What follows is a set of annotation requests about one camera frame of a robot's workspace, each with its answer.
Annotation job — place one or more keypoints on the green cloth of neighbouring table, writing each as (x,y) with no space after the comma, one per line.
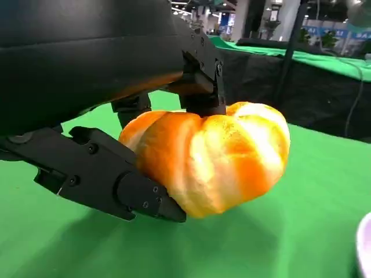
(319,58)

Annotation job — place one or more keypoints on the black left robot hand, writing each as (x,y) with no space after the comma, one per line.
(72,63)

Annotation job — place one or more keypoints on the black upright pole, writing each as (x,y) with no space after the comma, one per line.
(291,49)

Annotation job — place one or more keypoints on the black fabric drape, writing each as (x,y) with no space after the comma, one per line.
(316,98)

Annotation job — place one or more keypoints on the orange white toy bread roll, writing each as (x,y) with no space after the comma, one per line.
(220,162)

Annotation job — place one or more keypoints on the lilac plate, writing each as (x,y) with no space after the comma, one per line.
(365,246)

